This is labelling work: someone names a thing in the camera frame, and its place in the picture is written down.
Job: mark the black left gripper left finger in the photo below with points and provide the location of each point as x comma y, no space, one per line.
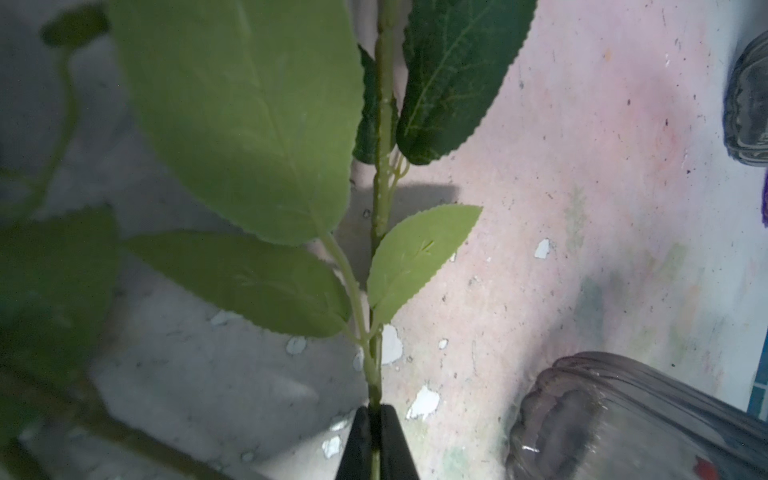
356,461

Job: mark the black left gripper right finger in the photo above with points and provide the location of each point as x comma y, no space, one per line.
396,461

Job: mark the dark smoky glass vase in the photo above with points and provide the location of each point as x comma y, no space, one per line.
597,415

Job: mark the purple blue ribbed glass vase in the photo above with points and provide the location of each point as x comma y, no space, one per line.
764,203

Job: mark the pink glass vase with twine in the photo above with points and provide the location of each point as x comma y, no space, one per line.
745,106

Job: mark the bunch of roses on table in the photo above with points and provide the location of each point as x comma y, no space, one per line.
58,277

